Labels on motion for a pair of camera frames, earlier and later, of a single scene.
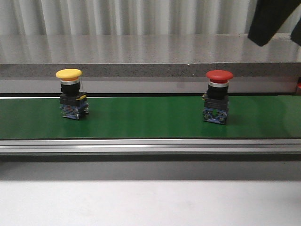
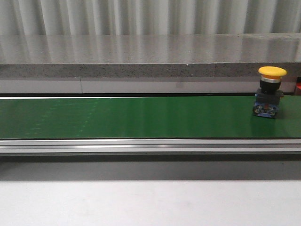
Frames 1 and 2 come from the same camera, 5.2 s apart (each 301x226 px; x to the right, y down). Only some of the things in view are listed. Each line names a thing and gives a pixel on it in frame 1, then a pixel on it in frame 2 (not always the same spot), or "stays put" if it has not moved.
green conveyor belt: [267, 116] stays put
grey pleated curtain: [131, 17] stays put
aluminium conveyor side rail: [150, 150] stays put
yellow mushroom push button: [73, 100] -> [267, 97]
